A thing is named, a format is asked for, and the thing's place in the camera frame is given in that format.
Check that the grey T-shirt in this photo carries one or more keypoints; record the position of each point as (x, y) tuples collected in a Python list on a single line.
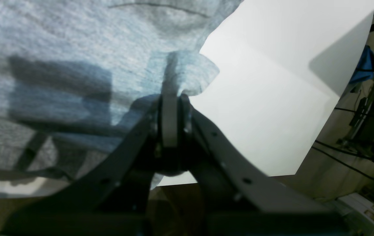
[(77, 75)]

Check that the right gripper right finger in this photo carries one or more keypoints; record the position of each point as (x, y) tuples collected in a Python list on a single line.
[(239, 199)]

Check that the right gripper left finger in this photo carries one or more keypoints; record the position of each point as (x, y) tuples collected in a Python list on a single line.
[(111, 200)]

